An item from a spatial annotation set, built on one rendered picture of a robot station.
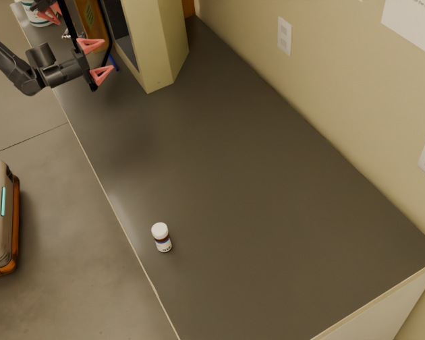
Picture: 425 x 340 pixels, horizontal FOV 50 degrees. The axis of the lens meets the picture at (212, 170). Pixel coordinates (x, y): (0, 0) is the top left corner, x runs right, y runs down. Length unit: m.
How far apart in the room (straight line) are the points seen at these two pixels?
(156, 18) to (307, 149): 0.66
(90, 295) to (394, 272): 1.54
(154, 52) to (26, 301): 1.42
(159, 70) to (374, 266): 0.99
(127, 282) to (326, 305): 1.34
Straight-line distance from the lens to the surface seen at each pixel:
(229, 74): 1.76
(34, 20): 2.28
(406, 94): 1.20
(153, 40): 1.62
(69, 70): 1.44
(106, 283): 2.37
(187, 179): 1.41
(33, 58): 1.45
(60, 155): 2.99
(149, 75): 1.69
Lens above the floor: 2.03
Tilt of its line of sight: 50 degrees down
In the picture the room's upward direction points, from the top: 8 degrees counter-clockwise
